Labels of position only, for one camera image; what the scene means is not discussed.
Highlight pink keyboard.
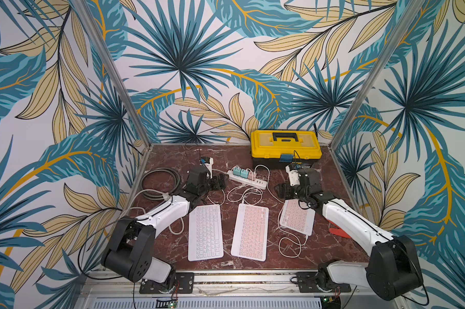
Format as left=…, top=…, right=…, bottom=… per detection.
left=280, top=200, right=316, bottom=236
left=231, top=203, right=269, bottom=261

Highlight white usb charging cable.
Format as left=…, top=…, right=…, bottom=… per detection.
left=226, top=165, right=309, bottom=259

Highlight white power strip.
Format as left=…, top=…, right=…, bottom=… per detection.
left=227, top=170, right=267, bottom=190

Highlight pink charger plug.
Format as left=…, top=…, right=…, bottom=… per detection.
left=248, top=171, right=256, bottom=181

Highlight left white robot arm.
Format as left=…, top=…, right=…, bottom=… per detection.
left=101, top=165, right=229, bottom=290

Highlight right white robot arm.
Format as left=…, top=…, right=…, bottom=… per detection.
left=275, top=164, right=424, bottom=301

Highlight red work glove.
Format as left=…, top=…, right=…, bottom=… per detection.
left=329, top=221, right=352, bottom=239

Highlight teal charger plug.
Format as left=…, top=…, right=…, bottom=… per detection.
left=232, top=167, right=250, bottom=179

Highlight yellow black toolbox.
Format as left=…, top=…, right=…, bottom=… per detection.
left=251, top=130, right=322, bottom=169

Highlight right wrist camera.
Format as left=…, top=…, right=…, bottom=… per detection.
left=285, top=163, right=300, bottom=187

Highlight white power strip cord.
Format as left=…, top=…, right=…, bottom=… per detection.
left=116, top=168, right=230, bottom=237

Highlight coiled black cable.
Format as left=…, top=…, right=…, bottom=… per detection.
left=140, top=167, right=182, bottom=201

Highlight white wireless keyboard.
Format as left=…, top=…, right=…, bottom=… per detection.
left=188, top=204, right=223, bottom=261

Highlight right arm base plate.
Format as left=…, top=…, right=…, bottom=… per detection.
left=290, top=272, right=352, bottom=294

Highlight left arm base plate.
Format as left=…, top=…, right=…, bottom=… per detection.
left=139, top=272, right=195, bottom=295

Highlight aluminium front rail frame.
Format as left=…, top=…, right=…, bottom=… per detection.
left=75, top=269, right=410, bottom=308

